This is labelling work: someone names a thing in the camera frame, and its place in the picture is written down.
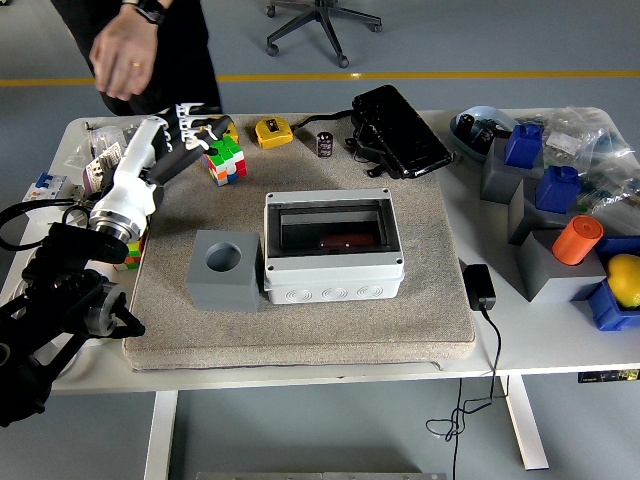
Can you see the person's left hand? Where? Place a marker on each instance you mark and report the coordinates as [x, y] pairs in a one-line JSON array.
[[122, 55]]

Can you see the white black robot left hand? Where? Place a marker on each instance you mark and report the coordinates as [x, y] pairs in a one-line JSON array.
[[130, 170]]

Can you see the transparent hinged box lid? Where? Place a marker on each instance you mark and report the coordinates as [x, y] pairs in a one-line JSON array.
[[330, 200]]

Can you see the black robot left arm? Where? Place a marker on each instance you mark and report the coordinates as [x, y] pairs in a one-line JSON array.
[[55, 300]]

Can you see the grey plastic junction box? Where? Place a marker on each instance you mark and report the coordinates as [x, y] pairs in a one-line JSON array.
[[332, 287]]

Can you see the purple white parts packet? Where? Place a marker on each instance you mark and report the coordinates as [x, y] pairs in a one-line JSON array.
[[102, 167]]

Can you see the black wristwatch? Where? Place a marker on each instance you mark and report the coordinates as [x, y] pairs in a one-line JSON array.
[[147, 10]]

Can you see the person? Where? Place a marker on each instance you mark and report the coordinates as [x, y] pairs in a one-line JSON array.
[[190, 50]]

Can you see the white blue circuit breaker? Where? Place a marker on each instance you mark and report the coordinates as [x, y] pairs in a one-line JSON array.
[[45, 185]]

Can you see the small colourful puzzle cube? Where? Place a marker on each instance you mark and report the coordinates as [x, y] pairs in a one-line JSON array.
[[132, 257]]

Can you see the large colourful puzzle cube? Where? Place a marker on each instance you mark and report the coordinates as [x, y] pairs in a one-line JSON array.
[[227, 165]]

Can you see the yellow tape measure round label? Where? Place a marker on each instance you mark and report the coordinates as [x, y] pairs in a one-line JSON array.
[[231, 134]]

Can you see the yellow tape measure black label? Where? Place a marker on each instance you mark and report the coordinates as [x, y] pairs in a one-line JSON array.
[[272, 132]]

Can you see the grey block with round hole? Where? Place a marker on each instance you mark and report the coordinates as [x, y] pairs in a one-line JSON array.
[[225, 290]]

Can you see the small black capacitor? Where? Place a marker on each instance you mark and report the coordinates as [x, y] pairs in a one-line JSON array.
[[325, 145]]

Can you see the black office chair base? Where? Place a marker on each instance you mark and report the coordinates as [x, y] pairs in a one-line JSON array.
[[325, 25]]

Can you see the grey-brown table mat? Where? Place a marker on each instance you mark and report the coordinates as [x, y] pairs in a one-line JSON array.
[[300, 335]]

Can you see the white table leg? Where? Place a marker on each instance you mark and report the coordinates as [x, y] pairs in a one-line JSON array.
[[160, 435], [527, 425]]

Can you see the black zip case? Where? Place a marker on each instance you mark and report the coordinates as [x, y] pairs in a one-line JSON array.
[[400, 130]]

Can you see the black capacitor in bowl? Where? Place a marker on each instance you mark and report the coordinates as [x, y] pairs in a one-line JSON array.
[[469, 129], [487, 137]]

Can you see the light blue bowl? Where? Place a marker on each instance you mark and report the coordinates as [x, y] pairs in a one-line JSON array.
[[487, 116]]

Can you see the grey holder block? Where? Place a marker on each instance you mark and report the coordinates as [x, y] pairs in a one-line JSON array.
[[530, 225], [497, 177], [555, 280]]

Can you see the black power adapter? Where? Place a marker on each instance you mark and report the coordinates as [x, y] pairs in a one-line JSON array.
[[479, 287]]

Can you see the blue plastic block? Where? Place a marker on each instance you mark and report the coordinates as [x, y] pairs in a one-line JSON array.
[[557, 190], [522, 145]]

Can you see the clear bags of components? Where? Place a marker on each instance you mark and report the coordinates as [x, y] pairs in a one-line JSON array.
[[570, 132]]

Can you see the blue storage bin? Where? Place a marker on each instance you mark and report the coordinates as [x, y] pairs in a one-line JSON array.
[[610, 315]]

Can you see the yellow lemon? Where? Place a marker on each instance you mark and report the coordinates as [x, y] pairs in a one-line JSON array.
[[625, 280]]

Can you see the black table control panel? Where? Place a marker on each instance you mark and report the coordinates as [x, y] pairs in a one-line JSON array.
[[607, 376]]

